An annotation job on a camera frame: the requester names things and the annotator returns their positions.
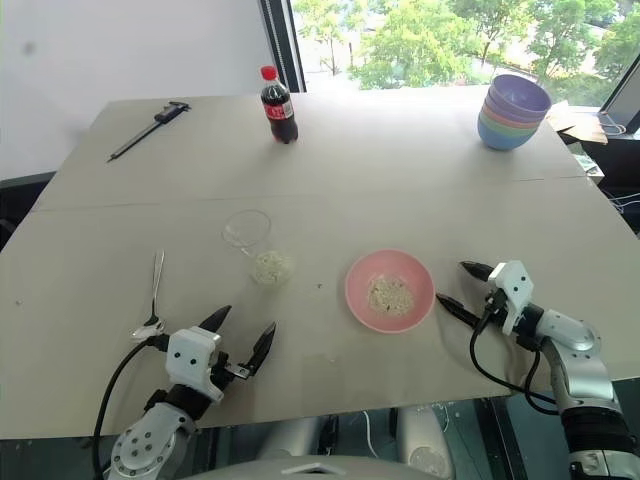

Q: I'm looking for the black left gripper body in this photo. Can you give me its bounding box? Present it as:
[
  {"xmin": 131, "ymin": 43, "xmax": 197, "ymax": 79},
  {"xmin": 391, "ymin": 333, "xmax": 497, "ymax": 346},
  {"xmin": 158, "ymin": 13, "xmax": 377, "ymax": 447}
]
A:
[{"xmin": 209, "ymin": 350, "xmax": 251, "ymax": 390}]

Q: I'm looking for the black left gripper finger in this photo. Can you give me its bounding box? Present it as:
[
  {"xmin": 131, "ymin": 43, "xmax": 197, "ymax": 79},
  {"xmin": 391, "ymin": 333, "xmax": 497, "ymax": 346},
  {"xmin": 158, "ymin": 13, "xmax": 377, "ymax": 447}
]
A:
[
  {"xmin": 244, "ymin": 321, "xmax": 278, "ymax": 377},
  {"xmin": 196, "ymin": 304, "xmax": 233, "ymax": 333}
]

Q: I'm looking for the silver rounded robot shell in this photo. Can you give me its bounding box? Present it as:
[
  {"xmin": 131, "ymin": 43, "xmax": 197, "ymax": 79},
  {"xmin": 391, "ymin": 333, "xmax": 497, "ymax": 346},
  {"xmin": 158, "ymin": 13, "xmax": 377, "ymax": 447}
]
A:
[
  {"xmin": 253, "ymin": 415, "xmax": 334, "ymax": 458},
  {"xmin": 396, "ymin": 405, "xmax": 457, "ymax": 479}
]

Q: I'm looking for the grey robot torso cover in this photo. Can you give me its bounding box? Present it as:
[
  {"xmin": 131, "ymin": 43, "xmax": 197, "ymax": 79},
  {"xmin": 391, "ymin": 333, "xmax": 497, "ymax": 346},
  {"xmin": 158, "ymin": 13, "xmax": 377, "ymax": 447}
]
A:
[{"xmin": 201, "ymin": 451, "xmax": 437, "ymax": 480}]

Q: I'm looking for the blue plastic bowl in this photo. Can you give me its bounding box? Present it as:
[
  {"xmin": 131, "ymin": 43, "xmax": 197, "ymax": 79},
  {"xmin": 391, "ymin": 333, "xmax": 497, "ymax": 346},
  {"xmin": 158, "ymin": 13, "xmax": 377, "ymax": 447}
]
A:
[{"xmin": 476, "ymin": 119, "xmax": 543, "ymax": 152}]

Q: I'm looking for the metal spoon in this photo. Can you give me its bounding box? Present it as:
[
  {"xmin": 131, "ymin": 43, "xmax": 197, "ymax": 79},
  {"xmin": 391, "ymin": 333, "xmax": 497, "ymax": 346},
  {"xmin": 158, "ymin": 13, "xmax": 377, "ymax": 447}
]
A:
[{"xmin": 130, "ymin": 249, "xmax": 168, "ymax": 343}]

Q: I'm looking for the green plastic bowl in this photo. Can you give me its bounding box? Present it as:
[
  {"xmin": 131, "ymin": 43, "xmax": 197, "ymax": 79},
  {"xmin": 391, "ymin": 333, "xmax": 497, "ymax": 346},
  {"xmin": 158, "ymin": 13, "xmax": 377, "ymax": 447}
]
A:
[{"xmin": 477, "ymin": 113, "xmax": 545, "ymax": 132}]

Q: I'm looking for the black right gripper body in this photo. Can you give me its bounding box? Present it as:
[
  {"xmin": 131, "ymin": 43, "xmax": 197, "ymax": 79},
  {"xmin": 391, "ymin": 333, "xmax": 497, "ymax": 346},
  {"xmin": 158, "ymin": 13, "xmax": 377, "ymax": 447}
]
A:
[{"xmin": 481, "ymin": 291, "xmax": 508, "ymax": 322}]

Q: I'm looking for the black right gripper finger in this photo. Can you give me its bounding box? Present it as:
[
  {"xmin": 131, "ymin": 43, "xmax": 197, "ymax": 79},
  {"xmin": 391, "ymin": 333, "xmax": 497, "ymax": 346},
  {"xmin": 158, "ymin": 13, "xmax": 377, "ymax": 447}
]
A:
[
  {"xmin": 435, "ymin": 292, "xmax": 484, "ymax": 329},
  {"xmin": 458, "ymin": 260, "xmax": 494, "ymax": 282}
]

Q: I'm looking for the clear plastic lid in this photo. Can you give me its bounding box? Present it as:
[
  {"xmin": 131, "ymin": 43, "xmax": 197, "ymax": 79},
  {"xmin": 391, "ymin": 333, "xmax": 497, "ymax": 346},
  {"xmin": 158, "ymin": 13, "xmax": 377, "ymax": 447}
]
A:
[{"xmin": 220, "ymin": 209, "xmax": 273, "ymax": 253}]

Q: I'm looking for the black digital caliper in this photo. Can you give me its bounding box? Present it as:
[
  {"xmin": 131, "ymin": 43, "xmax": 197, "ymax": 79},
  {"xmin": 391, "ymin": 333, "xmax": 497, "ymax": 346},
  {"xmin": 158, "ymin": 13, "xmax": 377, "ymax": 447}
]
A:
[{"xmin": 105, "ymin": 100, "xmax": 192, "ymax": 164}]

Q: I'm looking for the clear plastic cup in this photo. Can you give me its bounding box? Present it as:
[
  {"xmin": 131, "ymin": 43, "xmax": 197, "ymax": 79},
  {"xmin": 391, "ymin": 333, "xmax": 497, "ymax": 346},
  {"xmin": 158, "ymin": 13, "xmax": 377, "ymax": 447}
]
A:
[{"xmin": 251, "ymin": 248, "xmax": 298, "ymax": 288}]

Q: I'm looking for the purple plastic bowl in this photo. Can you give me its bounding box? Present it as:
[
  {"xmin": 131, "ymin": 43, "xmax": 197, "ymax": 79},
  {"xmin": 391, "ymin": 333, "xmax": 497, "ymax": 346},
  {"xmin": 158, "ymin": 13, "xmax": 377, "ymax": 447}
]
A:
[{"xmin": 481, "ymin": 73, "xmax": 553, "ymax": 114}]

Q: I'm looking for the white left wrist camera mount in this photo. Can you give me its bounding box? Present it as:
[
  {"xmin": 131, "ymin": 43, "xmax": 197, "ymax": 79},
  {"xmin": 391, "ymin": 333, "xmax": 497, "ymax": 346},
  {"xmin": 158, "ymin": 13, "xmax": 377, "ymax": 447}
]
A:
[{"xmin": 164, "ymin": 327, "xmax": 225, "ymax": 404}]

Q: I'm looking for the cola bottle with red cap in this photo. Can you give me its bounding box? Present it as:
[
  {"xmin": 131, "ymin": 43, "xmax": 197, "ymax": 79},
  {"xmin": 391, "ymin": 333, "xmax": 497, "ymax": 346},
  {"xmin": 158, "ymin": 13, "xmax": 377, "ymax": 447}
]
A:
[{"xmin": 259, "ymin": 65, "xmax": 300, "ymax": 147}]

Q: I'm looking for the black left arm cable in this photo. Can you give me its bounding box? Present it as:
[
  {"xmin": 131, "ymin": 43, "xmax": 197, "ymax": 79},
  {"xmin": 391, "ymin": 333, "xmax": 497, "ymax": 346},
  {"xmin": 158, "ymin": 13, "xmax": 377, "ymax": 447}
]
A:
[{"xmin": 91, "ymin": 333, "xmax": 172, "ymax": 480}]

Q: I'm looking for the black window frame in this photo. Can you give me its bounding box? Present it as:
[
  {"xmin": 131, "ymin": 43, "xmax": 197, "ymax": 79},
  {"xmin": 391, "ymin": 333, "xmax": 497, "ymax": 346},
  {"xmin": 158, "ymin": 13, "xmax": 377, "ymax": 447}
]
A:
[{"xmin": 258, "ymin": 0, "xmax": 308, "ymax": 95}]

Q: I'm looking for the salmon pink stacked bowl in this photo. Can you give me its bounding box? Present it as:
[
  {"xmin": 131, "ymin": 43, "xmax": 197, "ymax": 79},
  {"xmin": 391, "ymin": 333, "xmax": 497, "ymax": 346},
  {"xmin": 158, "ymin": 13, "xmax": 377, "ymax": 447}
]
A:
[{"xmin": 478, "ymin": 107, "xmax": 547, "ymax": 124}]

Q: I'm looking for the black side desk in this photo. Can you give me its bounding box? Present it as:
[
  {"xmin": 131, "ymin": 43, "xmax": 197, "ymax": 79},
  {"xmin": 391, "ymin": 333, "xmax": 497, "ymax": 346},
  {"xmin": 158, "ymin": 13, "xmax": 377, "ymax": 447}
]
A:
[{"xmin": 563, "ymin": 130, "xmax": 640, "ymax": 237}]

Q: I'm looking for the black side furniture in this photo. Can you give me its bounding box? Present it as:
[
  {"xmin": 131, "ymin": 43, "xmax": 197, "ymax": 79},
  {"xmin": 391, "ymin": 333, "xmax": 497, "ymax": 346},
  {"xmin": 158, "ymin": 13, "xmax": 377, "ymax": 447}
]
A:
[{"xmin": 0, "ymin": 169, "xmax": 57, "ymax": 251}]

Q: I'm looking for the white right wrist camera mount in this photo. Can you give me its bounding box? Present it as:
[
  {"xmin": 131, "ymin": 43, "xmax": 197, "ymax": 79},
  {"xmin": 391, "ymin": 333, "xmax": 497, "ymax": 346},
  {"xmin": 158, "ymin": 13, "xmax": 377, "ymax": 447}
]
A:
[{"xmin": 483, "ymin": 260, "xmax": 535, "ymax": 336}]

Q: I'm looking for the brown cardboard sheet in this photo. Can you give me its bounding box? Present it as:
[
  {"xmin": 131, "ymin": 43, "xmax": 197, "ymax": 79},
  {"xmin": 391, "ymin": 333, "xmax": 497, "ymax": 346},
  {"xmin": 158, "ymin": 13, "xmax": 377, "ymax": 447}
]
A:
[{"xmin": 544, "ymin": 101, "xmax": 612, "ymax": 147}]

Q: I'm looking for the white cable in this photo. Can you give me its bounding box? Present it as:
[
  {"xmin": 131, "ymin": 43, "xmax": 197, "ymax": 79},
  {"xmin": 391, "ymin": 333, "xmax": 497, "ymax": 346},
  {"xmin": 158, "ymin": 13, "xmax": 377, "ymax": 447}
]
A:
[{"xmin": 596, "ymin": 111, "xmax": 628, "ymax": 136}]

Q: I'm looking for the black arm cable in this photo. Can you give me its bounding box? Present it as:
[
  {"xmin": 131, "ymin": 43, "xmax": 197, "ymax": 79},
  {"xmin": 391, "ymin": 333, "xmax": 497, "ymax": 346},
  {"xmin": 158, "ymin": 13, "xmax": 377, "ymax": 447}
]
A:
[
  {"xmin": 469, "ymin": 298, "xmax": 559, "ymax": 407},
  {"xmin": 91, "ymin": 333, "xmax": 172, "ymax": 480}
]

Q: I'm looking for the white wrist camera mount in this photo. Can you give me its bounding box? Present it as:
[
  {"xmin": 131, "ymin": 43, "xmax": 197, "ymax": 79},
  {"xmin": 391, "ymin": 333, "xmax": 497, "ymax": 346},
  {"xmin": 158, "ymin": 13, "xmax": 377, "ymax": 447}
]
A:
[
  {"xmin": 483, "ymin": 260, "xmax": 535, "ymax": 336},
  {"xmin": 164, "ymin": 327, "xmax": 225, "ymax": 404}
]

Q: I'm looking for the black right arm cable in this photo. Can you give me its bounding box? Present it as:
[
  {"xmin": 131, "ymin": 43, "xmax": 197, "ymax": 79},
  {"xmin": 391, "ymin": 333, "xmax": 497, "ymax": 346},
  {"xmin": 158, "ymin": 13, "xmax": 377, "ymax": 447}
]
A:
[{"xmin": 469, "ymin": 298, "xmax": 559, "ymax": 407}]

